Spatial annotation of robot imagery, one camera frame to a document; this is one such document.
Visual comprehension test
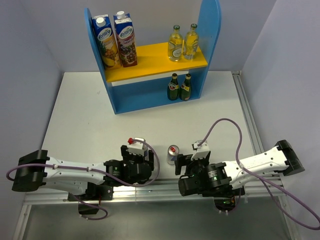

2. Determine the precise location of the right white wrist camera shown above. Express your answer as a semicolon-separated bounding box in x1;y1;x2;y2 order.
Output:
191;140;210;160

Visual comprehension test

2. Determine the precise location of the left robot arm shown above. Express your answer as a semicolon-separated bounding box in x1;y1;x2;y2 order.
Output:
6;142;155;201

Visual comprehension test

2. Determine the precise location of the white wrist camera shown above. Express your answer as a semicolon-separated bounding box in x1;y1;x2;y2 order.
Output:
127;137;148;156
191;140;210;160

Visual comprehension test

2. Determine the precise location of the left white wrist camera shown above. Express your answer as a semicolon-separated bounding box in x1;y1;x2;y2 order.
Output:
127;137;148;156

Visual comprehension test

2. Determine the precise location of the blue and yellow wooden shelf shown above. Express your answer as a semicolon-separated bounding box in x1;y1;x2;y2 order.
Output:
84;0;222;114

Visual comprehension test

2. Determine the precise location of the green glass bottle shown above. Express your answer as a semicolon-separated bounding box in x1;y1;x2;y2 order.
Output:
167;73;179;101
179;73;192;101

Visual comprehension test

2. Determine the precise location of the pineapple juice carton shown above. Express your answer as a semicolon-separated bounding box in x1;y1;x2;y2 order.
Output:
92;14;122;70

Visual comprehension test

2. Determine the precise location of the aluminium frame rail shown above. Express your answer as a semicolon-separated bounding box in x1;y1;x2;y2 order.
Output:
13;71;301;240

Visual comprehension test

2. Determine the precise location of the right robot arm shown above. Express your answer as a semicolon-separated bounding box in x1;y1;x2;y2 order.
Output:
175;140;305;198

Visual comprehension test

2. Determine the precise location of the green glass bottle front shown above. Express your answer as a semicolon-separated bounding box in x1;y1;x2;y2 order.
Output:
167;73;179;101

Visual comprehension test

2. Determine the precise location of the energy drink can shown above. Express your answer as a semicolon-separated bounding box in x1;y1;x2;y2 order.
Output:
167;145;180;165
142;147;149;161

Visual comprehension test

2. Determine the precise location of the clear glass bottle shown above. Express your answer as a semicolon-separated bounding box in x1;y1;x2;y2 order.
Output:
167;25;183;62
183;23;199;60

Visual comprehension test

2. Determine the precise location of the grape juice carton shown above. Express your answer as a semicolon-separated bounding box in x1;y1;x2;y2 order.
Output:
113;11;138;68

